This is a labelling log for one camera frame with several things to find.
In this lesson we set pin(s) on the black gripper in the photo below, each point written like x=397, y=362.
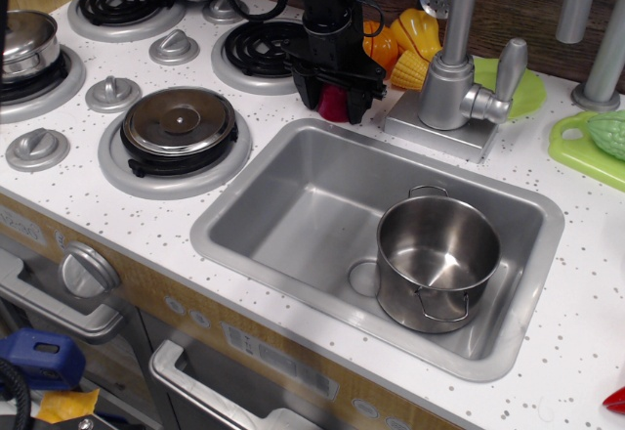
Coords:
x=335, y=58

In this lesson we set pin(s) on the red toy sweet potato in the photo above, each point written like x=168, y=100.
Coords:
x=332, y=104

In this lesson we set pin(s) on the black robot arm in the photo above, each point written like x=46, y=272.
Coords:
x=325, y=16

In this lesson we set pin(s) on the grey sink basin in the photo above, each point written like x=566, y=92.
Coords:
x=302, y=218

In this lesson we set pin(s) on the steel pot in sink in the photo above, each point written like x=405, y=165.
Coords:
x=436, y=255

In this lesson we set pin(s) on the steel lidded pot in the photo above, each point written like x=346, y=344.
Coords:
x=31, y=45

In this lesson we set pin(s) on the orange toy pumpkin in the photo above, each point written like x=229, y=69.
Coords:
x=379, y=43

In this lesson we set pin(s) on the yellow toy corn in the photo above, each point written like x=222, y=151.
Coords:
x=410, y=71

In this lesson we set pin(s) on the back right coil burner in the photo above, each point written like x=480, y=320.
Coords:
x=249, y=57

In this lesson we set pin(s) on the coil burner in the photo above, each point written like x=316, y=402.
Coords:
x=249, y=57
x=119, y=21

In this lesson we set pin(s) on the silver toy faucet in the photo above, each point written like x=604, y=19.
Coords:
x=452, y=113

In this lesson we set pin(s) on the silver stove knob back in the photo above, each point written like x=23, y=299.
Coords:
x=220, y=12

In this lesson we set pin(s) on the silver stove knob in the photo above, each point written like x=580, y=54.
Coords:
x=113, y=94
x=37, y=150
x=220, y=12
x=175, y=48

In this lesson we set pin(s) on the front right stove burner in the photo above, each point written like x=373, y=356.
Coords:
x=168, y=178

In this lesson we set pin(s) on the stove burner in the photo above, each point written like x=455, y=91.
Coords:
x=168, y=178
x=34, y=97

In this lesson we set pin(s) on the steel lid on burner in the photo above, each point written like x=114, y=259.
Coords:
x=179, y=121

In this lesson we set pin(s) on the silver stove knob centre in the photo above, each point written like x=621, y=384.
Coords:
x=175, y=48

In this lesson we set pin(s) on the light green plate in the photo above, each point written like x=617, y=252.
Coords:
x=530, y=95

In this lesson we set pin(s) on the silver stove knob middle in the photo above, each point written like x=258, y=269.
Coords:
x=113, y=94

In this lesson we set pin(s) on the back left coil burner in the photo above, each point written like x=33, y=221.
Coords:
x=119, y=21

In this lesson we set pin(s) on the green cutting board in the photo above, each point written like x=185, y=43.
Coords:
x=571, y=144

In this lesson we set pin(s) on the green toy bitter gourd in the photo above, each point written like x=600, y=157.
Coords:
x=607, y=132

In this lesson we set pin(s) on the front left stove burner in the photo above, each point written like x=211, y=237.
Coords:
x=34, y=97

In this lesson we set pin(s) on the silver stove knob front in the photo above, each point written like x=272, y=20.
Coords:
x=37, y=150

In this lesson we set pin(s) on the silver oven dial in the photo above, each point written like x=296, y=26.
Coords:
x=85, y=273

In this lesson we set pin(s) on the blue clamp tool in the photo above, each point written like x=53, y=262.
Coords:
x=47, y=361

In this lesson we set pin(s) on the red toy pepper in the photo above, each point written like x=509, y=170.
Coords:
x=615, y=401

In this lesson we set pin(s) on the yellow tape piece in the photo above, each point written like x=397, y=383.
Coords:
x=60, y=406

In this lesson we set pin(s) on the grey post with base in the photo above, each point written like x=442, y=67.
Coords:
x=598, y=92

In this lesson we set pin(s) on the silver dishwasher door handle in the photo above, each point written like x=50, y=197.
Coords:
x=163, y=368

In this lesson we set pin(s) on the silver oven door handle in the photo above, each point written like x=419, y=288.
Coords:
x=97, y=327

